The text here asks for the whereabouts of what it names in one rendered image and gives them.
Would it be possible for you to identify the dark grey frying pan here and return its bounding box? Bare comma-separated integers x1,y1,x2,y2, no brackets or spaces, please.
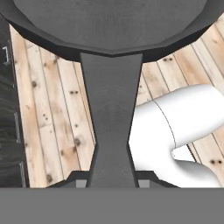
0,0,224,188

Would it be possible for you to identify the dark wood cupboard run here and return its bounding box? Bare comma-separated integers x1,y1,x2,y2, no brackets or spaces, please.
0,13,31,188

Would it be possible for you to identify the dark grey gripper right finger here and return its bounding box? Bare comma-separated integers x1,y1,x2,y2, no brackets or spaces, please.
136,170,179,189

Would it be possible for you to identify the silver cupboard handle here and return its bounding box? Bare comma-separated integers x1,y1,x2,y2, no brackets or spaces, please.
18,161,27,188
13,111,22,144
2,45,11,66

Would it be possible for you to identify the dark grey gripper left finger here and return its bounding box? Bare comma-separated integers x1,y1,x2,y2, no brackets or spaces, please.
47,170,90,189

